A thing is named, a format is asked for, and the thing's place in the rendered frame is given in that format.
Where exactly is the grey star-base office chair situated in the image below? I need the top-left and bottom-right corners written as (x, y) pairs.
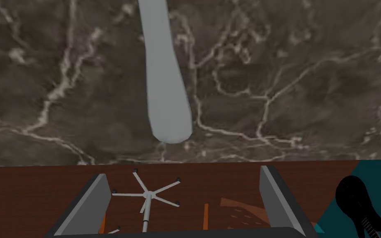
top-left (106, 168), bottom-right (182, 234)

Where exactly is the grey utensil handle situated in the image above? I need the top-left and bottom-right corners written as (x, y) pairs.
top-left (137, 0), bottom-right (193, 145)

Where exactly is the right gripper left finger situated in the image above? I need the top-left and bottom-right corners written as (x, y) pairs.
top-left (45, 173), bottom-right (112, 237)

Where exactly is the black guitar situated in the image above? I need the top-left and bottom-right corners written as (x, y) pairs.
top-left (335, 175), bottom-right (381, 238)

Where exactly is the orange brown slatted frame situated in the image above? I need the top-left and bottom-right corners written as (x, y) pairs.
top-left (203, 197), bottom-right (271, 231)

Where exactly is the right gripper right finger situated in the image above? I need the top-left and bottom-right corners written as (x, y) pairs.
top-left (259, 165), bottom-right (319, 237)

